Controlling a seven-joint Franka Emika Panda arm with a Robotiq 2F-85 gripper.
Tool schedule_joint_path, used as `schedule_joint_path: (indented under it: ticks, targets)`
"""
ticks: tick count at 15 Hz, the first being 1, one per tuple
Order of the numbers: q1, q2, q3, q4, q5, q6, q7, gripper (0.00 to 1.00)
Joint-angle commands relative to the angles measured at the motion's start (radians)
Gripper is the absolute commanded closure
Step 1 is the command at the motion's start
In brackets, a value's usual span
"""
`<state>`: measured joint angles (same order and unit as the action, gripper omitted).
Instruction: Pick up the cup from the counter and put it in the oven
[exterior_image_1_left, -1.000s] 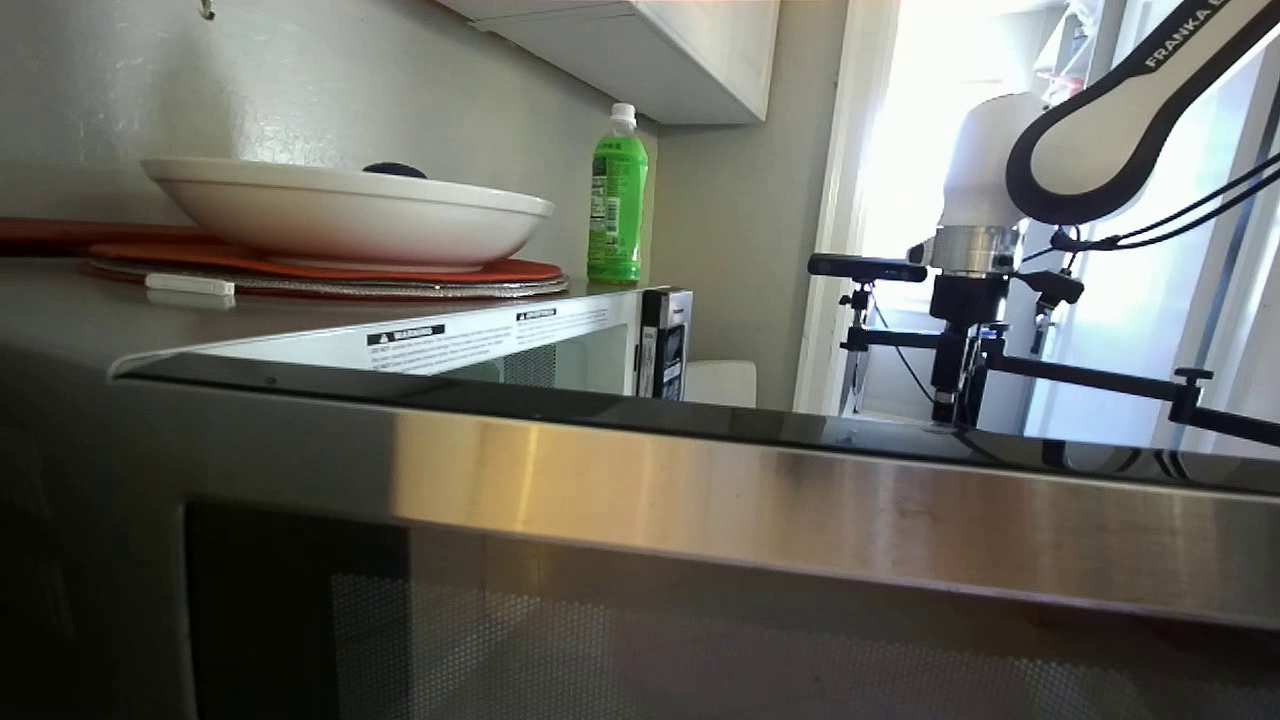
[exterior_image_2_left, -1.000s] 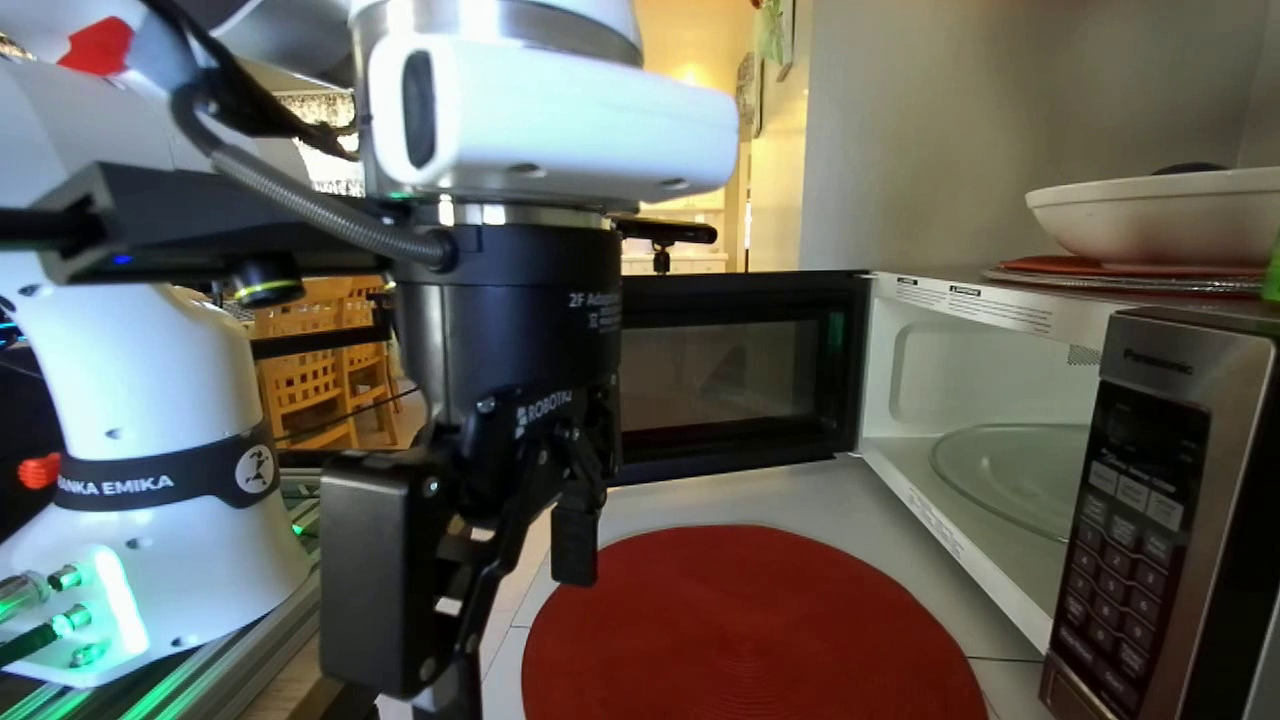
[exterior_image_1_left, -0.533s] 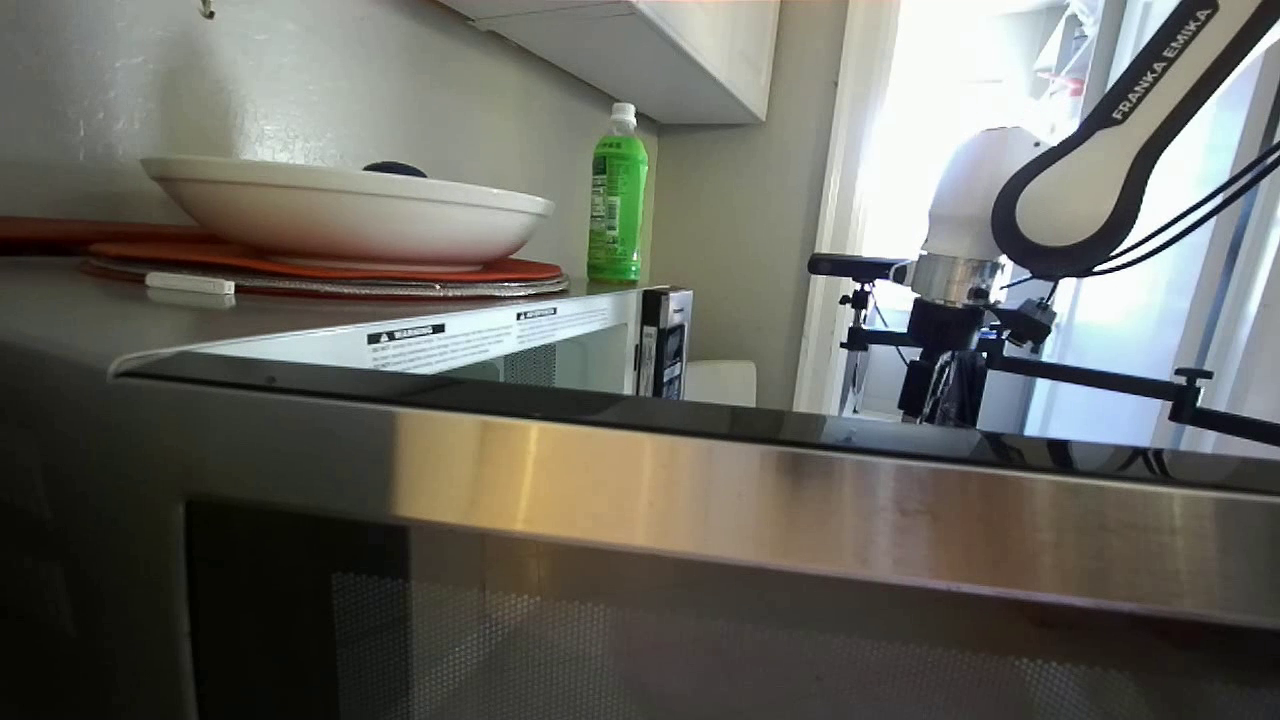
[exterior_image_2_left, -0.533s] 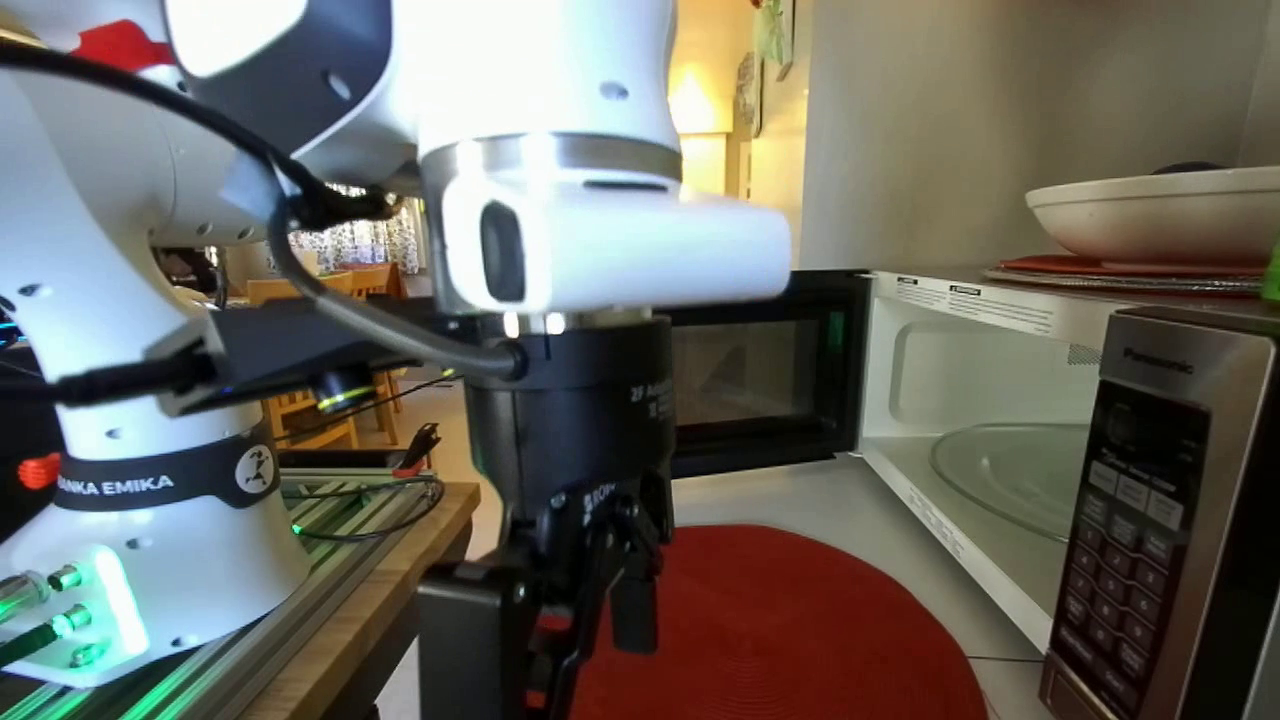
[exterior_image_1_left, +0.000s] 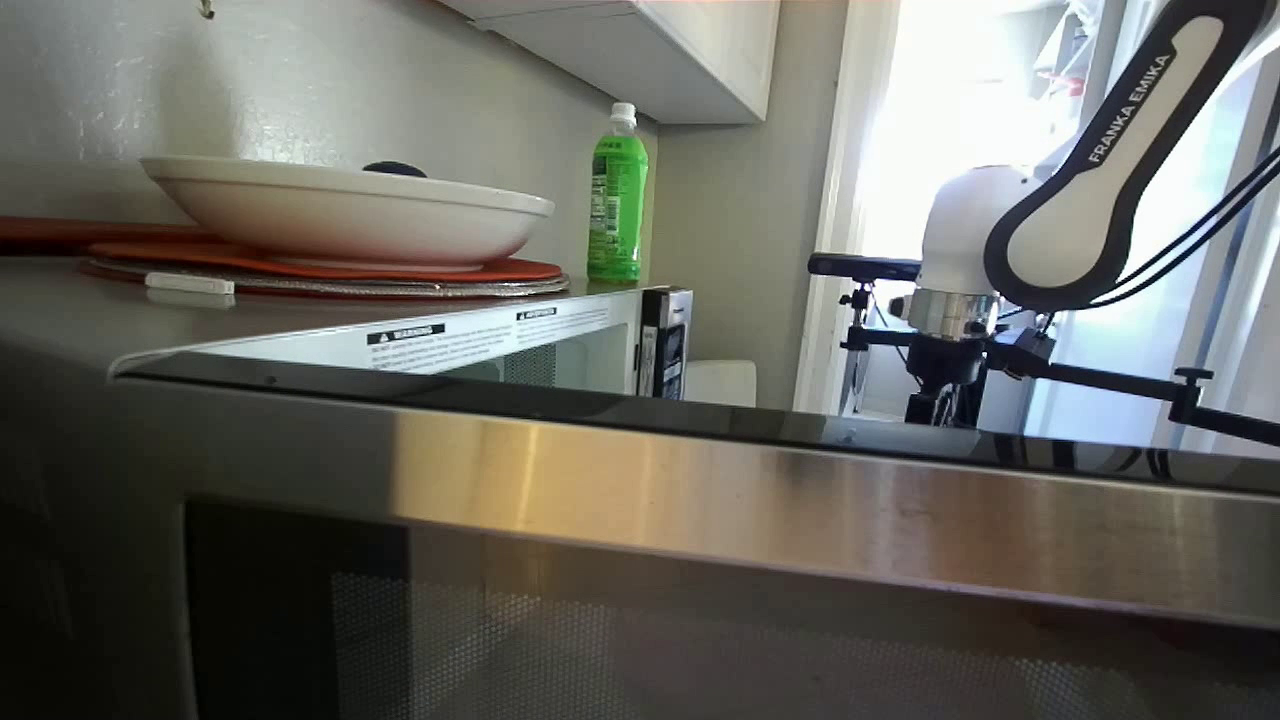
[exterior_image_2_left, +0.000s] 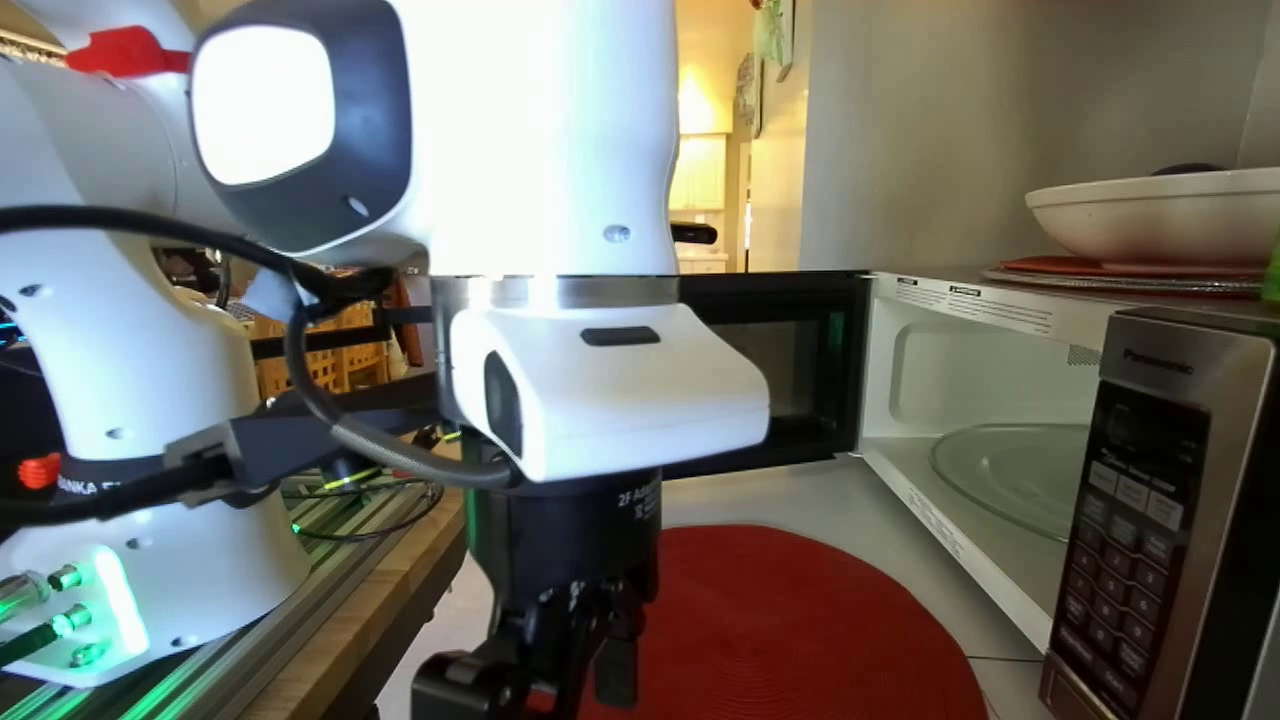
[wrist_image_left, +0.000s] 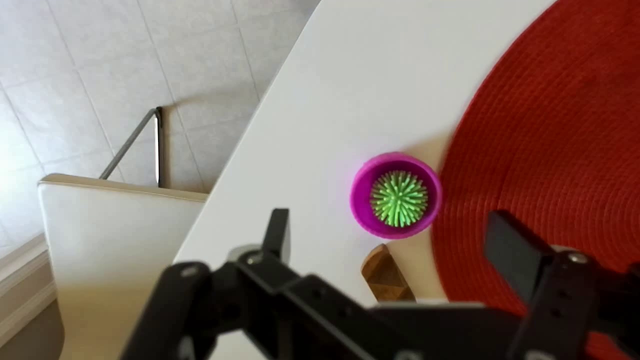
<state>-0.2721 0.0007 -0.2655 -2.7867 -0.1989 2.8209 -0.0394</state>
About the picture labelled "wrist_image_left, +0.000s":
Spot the red round woven placemat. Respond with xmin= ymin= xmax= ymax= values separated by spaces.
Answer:
xmin=430 ymin=0 xmax=640 ymax=360

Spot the brown wooden holder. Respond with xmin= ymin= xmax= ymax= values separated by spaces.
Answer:
xmin=361 ymin=242 xmax=419 ymax=306

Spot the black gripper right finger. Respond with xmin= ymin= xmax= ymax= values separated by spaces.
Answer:
xmin=484 ymin=208 xmax=561 ymax=303

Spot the magenta plastic cup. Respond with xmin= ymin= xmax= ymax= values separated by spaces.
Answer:
xmin=350 ymin=149 xmax=444 ymax=242

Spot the green spiky ball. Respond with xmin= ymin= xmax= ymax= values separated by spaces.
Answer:
xmin=371 ymin=169 xmax=430 ymax=225

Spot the cream chair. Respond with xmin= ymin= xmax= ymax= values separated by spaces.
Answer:
xmin=37 ymin=104 xmax=213 ymax=360

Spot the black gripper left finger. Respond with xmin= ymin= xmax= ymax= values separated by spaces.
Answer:
xmin=260 ymin=206 xmax=294 ymax=263

